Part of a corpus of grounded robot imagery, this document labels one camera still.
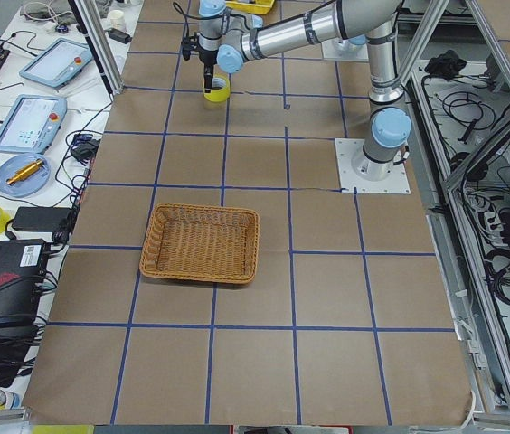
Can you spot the upper teach pendant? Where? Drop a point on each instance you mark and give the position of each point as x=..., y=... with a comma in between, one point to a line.
x=58, y=64

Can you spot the yellow wicker basket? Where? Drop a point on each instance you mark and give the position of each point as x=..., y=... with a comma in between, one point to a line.
x=259, y=7

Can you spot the brass cylinder tool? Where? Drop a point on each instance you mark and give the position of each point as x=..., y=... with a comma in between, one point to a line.
x=25, y=172

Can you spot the black power brick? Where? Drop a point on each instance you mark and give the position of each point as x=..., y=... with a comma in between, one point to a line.
x=40, y=219

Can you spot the lavender white cup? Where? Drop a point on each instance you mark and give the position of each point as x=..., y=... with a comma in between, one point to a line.
x=117, y=20

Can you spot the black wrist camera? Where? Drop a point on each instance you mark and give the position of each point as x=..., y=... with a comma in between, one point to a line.
x=189, y=45

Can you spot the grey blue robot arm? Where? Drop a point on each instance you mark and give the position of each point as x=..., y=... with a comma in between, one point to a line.
x=227, y=39

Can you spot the black power adapter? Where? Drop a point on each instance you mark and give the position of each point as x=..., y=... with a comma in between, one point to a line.
x=119, y=36

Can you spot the aluminium frame post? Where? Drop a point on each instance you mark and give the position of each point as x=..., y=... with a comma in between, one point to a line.
x=87, y=16

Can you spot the brown wicker basket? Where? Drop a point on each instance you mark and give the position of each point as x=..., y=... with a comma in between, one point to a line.
x=201, y=243

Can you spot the black computer box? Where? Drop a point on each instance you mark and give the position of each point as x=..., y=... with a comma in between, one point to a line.
x=22, y=269

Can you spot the teach pendant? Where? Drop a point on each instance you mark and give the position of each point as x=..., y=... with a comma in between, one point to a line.
x=58, y=64
x=32, y=124

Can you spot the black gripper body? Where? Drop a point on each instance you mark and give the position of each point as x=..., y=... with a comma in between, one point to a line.
x=206, y=58

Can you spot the lower teach pendant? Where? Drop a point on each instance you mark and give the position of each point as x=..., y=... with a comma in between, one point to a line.
x=32, y=124

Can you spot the blue plate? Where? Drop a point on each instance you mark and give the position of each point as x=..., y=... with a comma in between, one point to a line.
x=29, y=186

